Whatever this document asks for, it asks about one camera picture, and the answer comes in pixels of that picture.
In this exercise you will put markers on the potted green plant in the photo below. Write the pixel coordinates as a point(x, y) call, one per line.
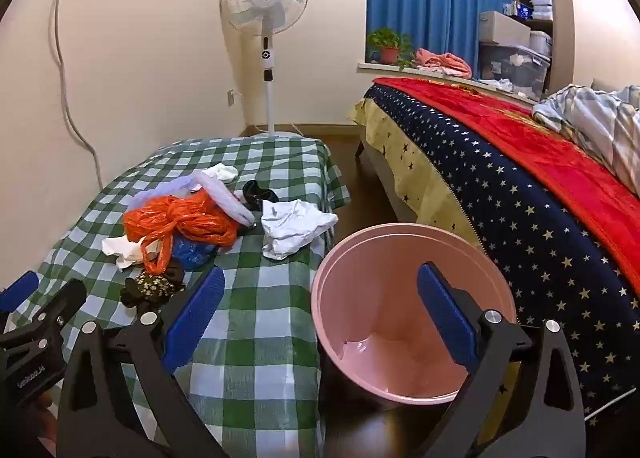
point(387, 53)

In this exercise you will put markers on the orange plastic bag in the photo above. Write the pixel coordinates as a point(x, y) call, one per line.
point(185, 220)

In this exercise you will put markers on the blue plastic bag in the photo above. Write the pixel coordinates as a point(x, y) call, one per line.
point(192, 253)

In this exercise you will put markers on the striped grey duvet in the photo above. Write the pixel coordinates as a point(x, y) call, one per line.
point(590, 122)

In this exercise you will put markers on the yellow starred bed sheet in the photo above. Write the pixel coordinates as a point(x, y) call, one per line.
point(400, 157)

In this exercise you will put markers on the long clear plastic wrapper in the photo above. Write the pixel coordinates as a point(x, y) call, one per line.
point(225, 198)

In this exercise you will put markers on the white cardboard box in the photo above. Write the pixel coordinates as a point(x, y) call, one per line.
point(502, 27)

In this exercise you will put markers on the dark floral cloth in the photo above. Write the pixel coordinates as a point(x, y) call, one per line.
point(150, 285)

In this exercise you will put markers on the white wall plug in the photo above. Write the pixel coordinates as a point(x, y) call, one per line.
point(231, 97)

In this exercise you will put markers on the white sock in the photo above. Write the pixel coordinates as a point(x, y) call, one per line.
point(222, 171)

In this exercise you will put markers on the red blanket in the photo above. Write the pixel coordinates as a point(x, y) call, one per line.
point(525, 137)

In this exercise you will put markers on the translucent plastic bag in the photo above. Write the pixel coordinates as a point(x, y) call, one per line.
point(165, 188)

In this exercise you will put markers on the white window sill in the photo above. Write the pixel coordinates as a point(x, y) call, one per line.
point(370, 66)

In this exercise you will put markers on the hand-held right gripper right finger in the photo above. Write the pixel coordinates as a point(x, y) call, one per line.
point(445, 318)

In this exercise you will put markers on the pink folded clothes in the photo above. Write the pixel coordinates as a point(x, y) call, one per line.
point(442, 60)

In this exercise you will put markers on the white lidded container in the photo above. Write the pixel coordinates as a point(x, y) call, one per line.
point(541, 42)

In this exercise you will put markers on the black cloth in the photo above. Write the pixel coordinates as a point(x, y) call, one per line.
point(255, 190)

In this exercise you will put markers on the navy starred blanket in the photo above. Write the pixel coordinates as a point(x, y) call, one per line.
point(500, 188)

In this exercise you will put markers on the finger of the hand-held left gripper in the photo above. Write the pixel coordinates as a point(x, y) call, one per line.
point(17, 288)
point(55, 310)

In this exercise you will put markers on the white tissue paper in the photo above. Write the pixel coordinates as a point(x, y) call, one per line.
point(122, 248)

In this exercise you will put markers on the white crumpled cloth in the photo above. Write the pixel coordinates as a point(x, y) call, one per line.
point(295, 228)

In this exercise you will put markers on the stack of white packs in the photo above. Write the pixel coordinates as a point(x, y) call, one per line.
point(540, 7)

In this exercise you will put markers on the pink plate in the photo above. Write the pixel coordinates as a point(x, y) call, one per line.
point(380, 318)

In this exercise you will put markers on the green checked tablecloth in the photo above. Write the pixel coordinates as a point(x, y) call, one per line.
point(270, 338)

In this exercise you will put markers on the grey headboard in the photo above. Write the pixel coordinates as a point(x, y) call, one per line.
point(605, 83)

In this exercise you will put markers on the person's left hand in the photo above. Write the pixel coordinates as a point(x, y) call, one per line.
point(37, 418)

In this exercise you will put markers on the clear plastic storage box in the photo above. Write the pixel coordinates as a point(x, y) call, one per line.
point(510, 67)

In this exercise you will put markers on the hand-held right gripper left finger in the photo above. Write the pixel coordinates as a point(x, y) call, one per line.
point(195, 320)

